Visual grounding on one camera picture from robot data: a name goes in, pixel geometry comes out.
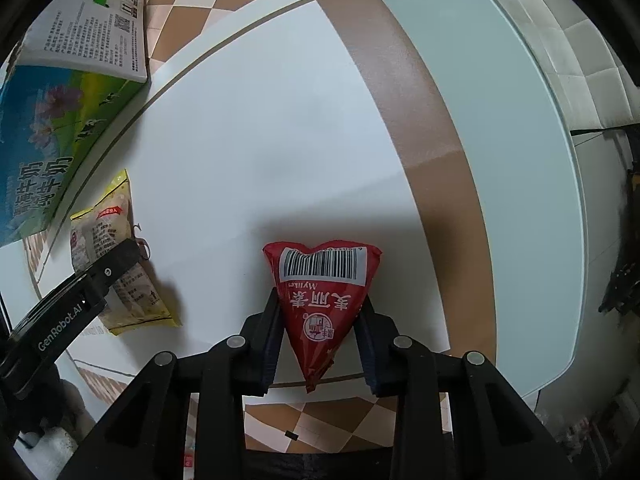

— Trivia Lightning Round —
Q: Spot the yellow snack packet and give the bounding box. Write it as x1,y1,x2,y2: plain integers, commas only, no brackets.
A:
70,170,182,336

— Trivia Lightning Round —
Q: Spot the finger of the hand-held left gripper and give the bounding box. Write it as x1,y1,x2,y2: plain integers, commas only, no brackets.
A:
0,238,142,396

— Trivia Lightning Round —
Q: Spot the checkered table cover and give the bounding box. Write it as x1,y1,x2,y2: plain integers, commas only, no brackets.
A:
20,0,501,456

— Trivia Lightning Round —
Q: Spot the red triangular snack packet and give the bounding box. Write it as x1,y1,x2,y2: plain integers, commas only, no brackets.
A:
262,241,383,395

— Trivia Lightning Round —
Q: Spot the white tufted sofa chair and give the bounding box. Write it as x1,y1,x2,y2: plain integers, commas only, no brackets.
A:
505,0,640,133

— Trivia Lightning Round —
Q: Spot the printed cardboard box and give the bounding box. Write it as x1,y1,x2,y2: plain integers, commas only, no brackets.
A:
0,0,151,248

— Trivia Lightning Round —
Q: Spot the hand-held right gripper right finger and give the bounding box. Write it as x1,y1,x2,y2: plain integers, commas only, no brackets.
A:
357,297,571,480

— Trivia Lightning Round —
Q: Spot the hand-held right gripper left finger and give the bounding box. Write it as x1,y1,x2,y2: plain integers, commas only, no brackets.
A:
72,287,283,480

